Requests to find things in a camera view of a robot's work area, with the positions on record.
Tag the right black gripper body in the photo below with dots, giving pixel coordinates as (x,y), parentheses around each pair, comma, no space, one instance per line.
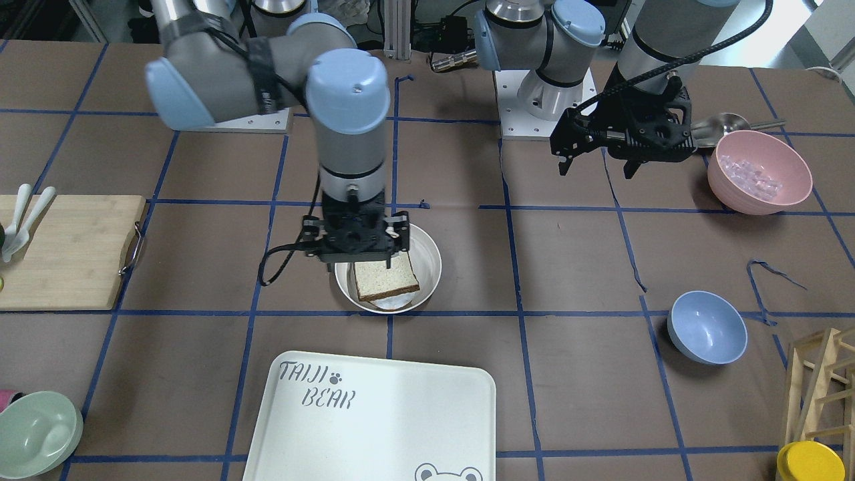
(312,233)

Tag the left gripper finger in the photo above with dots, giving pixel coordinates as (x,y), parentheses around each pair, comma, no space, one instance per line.
(564,163)
(631,167)

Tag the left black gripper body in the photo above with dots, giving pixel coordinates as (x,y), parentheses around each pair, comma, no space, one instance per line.
(618,113)

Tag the white round plate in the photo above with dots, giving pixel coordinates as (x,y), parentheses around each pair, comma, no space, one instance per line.
(427,263)

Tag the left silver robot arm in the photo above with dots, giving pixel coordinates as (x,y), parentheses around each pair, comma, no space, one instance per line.
(559,40)

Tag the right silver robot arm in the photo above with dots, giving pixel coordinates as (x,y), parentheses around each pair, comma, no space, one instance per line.
(207,75)

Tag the metal scoop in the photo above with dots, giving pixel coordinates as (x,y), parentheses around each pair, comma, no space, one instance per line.
(708,132)

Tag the pink bowl with ice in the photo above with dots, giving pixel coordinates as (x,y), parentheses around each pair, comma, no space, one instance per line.
(754,173)

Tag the blue bowl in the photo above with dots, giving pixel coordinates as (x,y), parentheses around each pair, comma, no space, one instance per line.
(707,328)

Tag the white bear serving tray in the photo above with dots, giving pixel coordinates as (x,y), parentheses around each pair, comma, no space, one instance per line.
(338,417)

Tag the bamboo cutting board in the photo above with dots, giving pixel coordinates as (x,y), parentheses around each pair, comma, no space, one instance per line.
(74,257)

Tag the wooden dish rack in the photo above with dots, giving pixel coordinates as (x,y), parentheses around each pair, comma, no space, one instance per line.
(818,403)

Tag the white spoon upper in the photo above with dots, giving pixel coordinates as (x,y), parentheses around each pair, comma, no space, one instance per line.
(13,241)

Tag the white spoon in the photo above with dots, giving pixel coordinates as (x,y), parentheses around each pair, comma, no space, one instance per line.
(41,205)
(13,241)

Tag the white spoon lower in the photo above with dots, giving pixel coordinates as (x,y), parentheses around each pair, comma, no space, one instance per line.
(41,205)

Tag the yellow mug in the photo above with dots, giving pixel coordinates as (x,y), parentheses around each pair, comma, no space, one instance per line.
(809,460)

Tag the green bowl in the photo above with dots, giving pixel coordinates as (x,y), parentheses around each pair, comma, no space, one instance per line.
(38,433)

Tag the pink cloth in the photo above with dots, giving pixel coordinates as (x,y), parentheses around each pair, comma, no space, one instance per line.
(8,396)

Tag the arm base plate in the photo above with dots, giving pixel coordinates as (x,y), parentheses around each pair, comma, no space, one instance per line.
(278,123)
(530,107)

